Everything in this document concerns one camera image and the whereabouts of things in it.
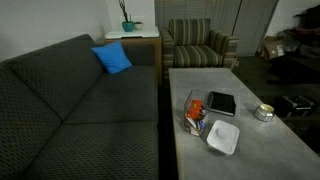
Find orange snack packet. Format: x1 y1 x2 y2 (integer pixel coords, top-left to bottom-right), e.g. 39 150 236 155
186 99 204 120

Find clear plastic storage container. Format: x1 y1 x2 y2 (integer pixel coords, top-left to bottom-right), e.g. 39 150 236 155
183 89 214 137

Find white container lid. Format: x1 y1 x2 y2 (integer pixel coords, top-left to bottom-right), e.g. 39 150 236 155
206 119 241 157

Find wooden side table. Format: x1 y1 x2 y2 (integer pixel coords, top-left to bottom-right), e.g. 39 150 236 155
103 35 163 87

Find striped armchair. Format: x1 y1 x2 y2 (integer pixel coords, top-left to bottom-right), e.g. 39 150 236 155
160 17 240 88

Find blue cushion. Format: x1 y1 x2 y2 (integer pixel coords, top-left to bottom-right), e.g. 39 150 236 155
90 40 133 75

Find white board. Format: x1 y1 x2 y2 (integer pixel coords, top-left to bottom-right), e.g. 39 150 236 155
104 25 160 40

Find teal plant pot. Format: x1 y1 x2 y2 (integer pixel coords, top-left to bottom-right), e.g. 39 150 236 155
121 20 135 33

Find window blinds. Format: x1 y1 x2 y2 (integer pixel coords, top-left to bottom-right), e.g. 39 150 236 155
154 0 242 31

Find tall thin plant stem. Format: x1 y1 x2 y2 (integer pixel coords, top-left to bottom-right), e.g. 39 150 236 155
118 0 130 23

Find dark grey sofa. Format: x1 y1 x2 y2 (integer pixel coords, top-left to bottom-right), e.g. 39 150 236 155
0 33 160 180

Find silver candle tin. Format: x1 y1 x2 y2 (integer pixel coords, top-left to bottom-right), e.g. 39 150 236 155
254 103 276 123

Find cardboard box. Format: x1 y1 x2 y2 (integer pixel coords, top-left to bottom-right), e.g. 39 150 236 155
260 35 286 61

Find black box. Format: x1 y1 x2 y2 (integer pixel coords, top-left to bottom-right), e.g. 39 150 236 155
273 95 316 118

